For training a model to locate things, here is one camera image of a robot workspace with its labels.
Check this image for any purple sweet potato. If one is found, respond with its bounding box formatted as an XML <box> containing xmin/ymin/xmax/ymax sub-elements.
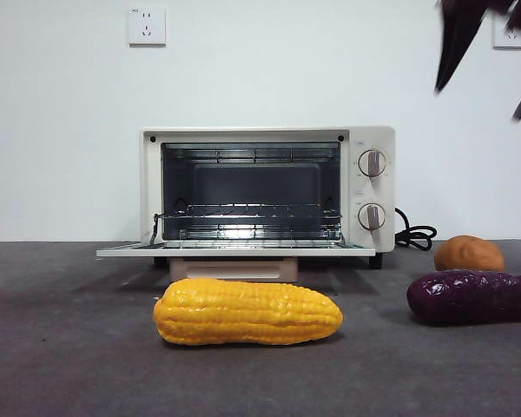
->
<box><xmin>406</xmin><ymin>268</ymin><xmax>521</xmax><ymax>327</ymax></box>

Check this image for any glass oven door with handle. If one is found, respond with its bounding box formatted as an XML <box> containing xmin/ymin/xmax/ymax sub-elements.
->
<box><xmin>96</xmin><ymin>242</ymin><xmax>377</xmax><ymax>281</ymax></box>

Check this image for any cream oven knob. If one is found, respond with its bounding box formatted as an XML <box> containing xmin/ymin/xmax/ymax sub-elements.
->
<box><xmin>357</xmin><ymin>202</ymin><xmax>387</xmax><ymax>232</ymax></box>
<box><xmin>358</xmin><ymin>149</ymin><xmax>387</xmax><ymax>179</ymax></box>

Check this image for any black oven power cable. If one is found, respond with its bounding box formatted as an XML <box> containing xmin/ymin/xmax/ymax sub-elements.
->
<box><xmin>393</xmin><ymin>207</ymin><xmax>438</xmax><ymax>253</ymax></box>

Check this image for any brown potato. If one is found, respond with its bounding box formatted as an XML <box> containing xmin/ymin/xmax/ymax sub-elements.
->
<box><xmin>433</xmin><ymin>235</ymin><xmax>505</xmax><ymax>275</ymax></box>

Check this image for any white wall socket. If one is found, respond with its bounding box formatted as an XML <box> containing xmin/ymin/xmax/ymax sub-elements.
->
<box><xmin>128</xmin><ymin>7</ymin><xmax>167</xmax><ymax>48</ymax></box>
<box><xmin>492</xmin><ymin>19</ymin><xmax>521</xmax><ymax>50</ymax></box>

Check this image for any metal wire oven rack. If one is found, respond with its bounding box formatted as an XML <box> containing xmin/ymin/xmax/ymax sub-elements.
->
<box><xmin>153</xmin><ymin>202</ymin><xmax>345</xmax><ymax>245</ymax></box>

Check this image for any cream Toshiba toaster oven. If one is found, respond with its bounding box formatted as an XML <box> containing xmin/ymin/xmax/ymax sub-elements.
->
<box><xmin>139</xmin><ymin>126</ymin><xmax>396</xmax><ymax>270</ymax></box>

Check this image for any yellow corn cob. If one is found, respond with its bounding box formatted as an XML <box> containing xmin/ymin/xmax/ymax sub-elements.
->
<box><xmin>152</xmin><ymin>278</ymin><xmax>344</xmax><ymax>348</ymax></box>

